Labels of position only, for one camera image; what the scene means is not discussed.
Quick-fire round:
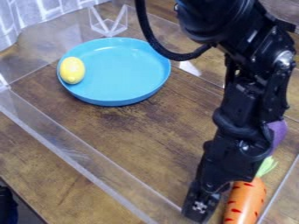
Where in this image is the clear acrylic tray wall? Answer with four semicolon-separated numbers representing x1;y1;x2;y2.
0;87;195;224

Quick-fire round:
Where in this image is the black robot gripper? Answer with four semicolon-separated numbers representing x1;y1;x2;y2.
181;132;273;223

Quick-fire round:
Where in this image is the white lattice curtain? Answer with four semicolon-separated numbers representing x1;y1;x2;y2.
0;0;109;52

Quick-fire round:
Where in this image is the blue round plate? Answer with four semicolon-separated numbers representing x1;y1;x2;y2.
56;38;172;107

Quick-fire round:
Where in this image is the yellow toy lemon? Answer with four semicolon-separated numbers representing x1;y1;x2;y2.
60;57;85;85

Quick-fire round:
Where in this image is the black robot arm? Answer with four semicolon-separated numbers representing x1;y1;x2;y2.
176;0;295;224

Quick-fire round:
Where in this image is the orange toy carrot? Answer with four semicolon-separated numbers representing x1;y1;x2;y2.
223;156;277;224

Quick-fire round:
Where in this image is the purple toy eggplant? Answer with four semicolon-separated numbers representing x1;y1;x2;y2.
267;120;287;152

